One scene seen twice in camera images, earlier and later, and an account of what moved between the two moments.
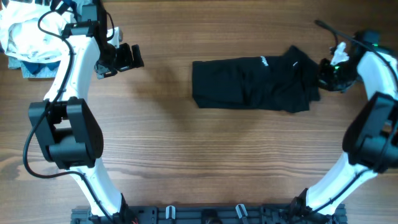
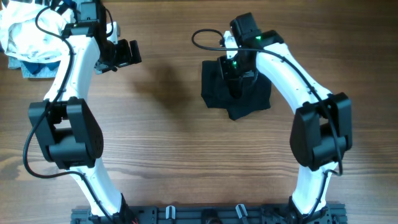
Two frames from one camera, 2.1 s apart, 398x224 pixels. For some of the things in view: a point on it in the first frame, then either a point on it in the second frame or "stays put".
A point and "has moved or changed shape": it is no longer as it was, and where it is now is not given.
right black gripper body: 341,75 to 233,66
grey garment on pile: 45,71 stays put
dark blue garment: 35,67 stays put
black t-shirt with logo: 286,82 has moved or changed shape
